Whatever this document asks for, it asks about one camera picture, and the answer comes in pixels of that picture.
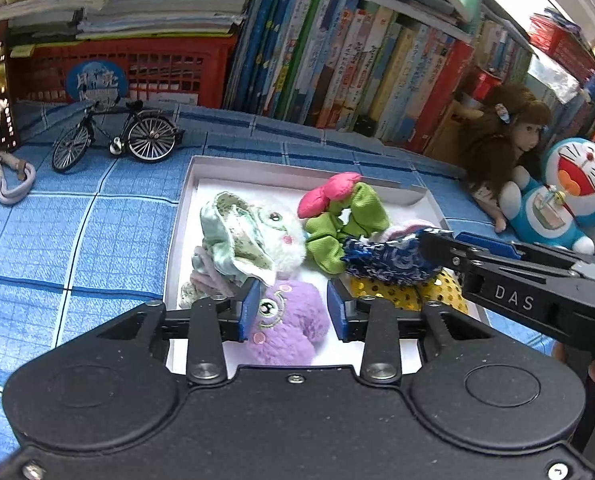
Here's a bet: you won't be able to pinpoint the black model bicycle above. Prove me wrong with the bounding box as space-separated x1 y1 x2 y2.
51 100 186 174

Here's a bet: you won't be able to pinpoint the red plastic basket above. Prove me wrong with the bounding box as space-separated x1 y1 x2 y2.
10 35 239 109

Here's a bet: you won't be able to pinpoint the row of upright books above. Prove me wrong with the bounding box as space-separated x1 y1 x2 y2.
224 0 595 157

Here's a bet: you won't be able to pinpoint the brown wooden box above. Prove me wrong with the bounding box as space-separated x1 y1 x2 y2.
422 99 484 161

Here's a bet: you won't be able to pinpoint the pink white fluffy scrunchie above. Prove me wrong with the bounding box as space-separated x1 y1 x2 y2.
377 220 436 244

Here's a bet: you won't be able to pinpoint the blue checked bedsheet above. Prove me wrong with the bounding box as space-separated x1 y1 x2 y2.
0 100 561 467

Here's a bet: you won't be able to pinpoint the purple plush toy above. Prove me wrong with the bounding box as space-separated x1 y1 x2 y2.
244 280 331 367

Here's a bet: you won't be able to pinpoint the white cardboard box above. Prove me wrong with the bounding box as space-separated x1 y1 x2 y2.
164 155 494 377

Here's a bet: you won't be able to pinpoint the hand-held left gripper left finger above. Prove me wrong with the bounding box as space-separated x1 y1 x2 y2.
127 277 263 386

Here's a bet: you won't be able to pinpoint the grey carabiner clip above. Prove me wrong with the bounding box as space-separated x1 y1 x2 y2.
0 152 37 206

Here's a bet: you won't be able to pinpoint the stack of red books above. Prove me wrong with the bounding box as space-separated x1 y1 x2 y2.
529 12 595 82

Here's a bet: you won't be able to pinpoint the blue patterned scrunchie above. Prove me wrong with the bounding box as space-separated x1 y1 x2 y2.
341 237 444 284

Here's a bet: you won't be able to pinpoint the white paper label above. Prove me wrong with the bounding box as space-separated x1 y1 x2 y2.
130 91 201 104

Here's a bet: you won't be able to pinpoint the green scrunchie with pink bow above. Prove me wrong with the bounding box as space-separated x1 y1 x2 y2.
298 172 391 275

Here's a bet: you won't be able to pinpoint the white bunny plush floral ears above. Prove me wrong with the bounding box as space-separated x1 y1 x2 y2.
180 191 308 311

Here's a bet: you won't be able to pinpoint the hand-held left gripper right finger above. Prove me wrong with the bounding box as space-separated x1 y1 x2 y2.
326 278 473 382

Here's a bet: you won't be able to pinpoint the blue cat plush toy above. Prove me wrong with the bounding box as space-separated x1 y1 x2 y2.
497 137 595 256

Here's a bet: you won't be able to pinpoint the brown haired doll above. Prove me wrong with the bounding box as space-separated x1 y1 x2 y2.
460 82 553 234

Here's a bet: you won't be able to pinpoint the round blue sticker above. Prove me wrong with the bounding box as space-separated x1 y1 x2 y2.
66 60 128 104

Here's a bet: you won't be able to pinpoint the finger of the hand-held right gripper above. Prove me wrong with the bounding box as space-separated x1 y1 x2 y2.
416 228 481 288
455 231 528 262

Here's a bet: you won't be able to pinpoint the yellow sequined scrunchie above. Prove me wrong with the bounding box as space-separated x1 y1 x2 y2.
347 269 471 317

